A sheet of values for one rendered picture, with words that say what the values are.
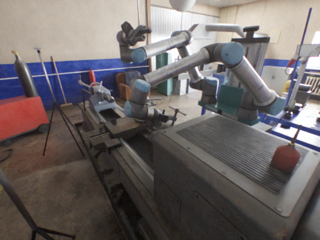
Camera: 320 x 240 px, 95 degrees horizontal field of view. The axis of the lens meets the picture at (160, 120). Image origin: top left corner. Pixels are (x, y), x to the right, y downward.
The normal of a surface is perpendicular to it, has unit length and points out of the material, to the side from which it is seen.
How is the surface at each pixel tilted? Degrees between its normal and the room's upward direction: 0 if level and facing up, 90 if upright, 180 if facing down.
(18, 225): 0
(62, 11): 90
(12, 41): 90
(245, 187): 0
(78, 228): 0
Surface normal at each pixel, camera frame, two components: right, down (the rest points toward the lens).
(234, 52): 0.18, 0.36
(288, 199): 0.00, -0.90
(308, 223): -0.22, -0.97
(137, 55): 0.58, 0.38
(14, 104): 0.83, 0.25
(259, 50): -0.86, 0.23
